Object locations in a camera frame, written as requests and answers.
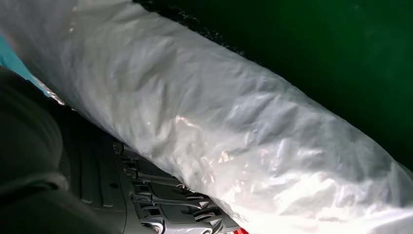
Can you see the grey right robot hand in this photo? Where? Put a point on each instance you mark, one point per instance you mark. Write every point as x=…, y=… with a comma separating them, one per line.
x=151, y=200

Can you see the green conveyor belt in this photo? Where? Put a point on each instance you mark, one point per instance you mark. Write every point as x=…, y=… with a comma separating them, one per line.
x=338, y=58

